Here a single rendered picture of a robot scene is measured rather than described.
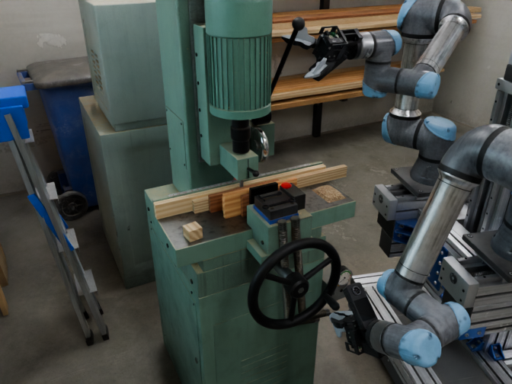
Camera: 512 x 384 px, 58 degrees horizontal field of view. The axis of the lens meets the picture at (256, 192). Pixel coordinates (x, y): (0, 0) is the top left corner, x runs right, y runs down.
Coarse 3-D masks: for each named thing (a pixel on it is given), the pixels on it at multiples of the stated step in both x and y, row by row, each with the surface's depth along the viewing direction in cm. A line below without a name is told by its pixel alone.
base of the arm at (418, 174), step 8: (416, 160) 179; (424, 160) 173; (432, 160) 171; (416, 168) 177; (424, 168) 174; (432, 168) 172; (416, 176) 176; (424, 176) 175; (432, 176) 173; (432, 184) 174
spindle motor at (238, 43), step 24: (216, 0) 113; (240, 0) 111; (264, 0) 114; (216, 24) 115; (240, 24) 114; (264, 24) 116; (216, 48) 119; (240, 48) 117; (264, 48) 120; (216, 72) 121; (240, 72) 120; (264, 72) 123; (216, 96) 125; (240, 96) 123; (264, 96) 126
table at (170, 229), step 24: (312, 192) 152; (168, 216) 139; (192, 216) 139; (216, 216) 139; (240, 216) 139; (312, 216) 141; (336, 216) 146; (168, 240) 128; (216, 240) 128; (240, 240) 132
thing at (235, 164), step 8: (224, 144) 144; (224, 152) 142; (232, 152) 138; (248, 152) 138; (224, 160) 143; (232, 160) 137; (240, 160) 134; (248, 160) 136; (256, 160) 137; (232, 168) 139; (240, 168) 136; (256, 168) 138; (240, 176) 137; (248, 176) 138
